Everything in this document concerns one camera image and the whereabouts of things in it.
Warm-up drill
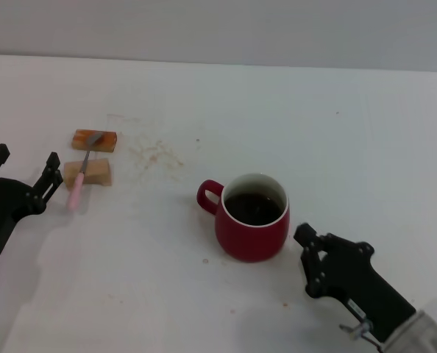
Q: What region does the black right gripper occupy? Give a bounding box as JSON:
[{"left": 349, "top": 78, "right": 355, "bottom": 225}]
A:
[{"left": 293, "top": 221, "right": 417, "bottom": 343}]

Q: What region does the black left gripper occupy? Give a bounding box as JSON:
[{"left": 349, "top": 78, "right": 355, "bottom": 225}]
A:
[{"left": 0, "top": 143, "right": 65, "bottom": 264}]

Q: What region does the red ceramic cup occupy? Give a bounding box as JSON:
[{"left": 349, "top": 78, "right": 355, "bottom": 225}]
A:
[{"left": 196, "top": 172, "right": 291, "bottom": 264}]

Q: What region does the pink handled metal spoon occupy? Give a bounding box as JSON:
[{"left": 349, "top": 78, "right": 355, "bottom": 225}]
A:
[{"left": 66, "top": 132, "right": 104, "bottom": 211}]

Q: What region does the dark coffee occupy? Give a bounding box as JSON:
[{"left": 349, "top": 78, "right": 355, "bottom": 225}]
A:
[{"left": 224, "top": 191, "right": 285, "bottom": 226}]

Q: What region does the plain wooden block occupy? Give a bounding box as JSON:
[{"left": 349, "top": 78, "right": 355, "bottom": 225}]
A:
[{"left": 63, "top": 157, "right": 113, "bottom": 190}]

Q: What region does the orange stained wooden block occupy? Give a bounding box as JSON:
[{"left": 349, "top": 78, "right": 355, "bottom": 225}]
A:
[{"left": 71, "top": 128, "right": 118, "bottom": 153}]

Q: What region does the grey sleeved right robot arm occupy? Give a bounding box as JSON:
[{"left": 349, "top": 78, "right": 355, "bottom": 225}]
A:
[{"left": 382, "top": 297, "right": 437, "bottom": 353}]

